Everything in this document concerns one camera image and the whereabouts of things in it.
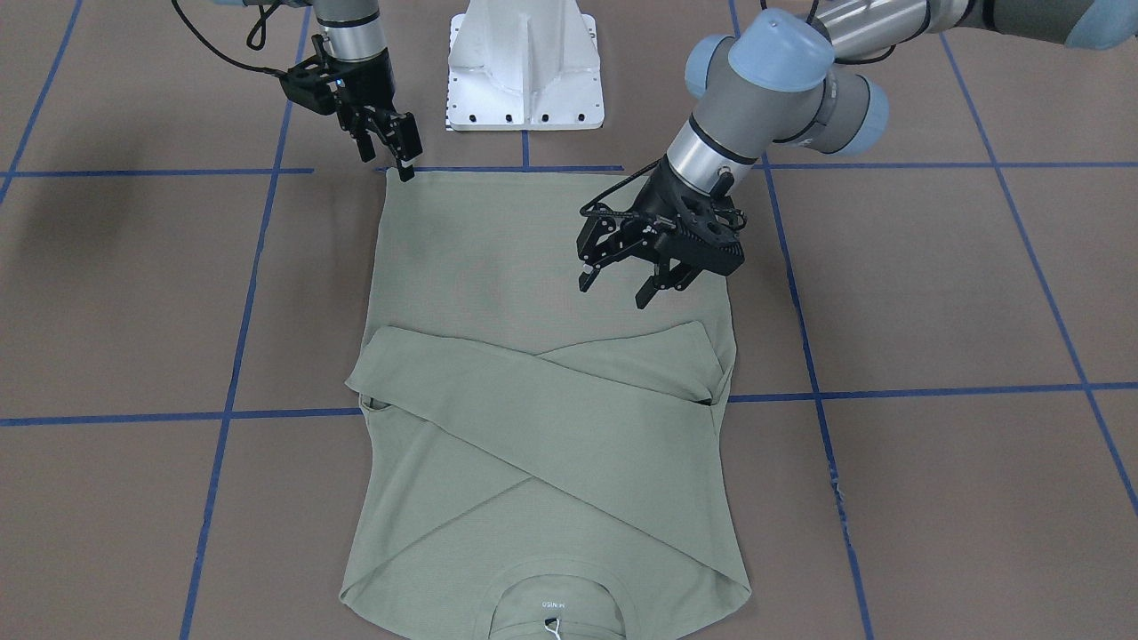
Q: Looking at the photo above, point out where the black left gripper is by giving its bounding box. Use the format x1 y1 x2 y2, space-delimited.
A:
576 159 745 309

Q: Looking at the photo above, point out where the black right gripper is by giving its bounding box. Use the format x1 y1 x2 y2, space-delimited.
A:
331 47 422 182

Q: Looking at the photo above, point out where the olive green long-sleeve shirt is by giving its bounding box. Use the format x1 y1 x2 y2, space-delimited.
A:
339 172 751 639

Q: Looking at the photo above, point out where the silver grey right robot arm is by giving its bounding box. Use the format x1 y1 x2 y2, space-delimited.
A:
256 1 422 182

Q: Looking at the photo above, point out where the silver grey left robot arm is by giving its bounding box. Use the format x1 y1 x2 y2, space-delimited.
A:
576 1 1137 307

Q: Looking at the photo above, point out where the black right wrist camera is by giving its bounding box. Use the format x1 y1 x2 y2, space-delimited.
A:
279 54 337 115

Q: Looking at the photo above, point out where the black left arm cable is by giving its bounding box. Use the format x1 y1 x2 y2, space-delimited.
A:
580 156 668 223

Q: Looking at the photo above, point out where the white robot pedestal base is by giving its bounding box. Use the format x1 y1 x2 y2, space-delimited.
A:
445 1 605 132

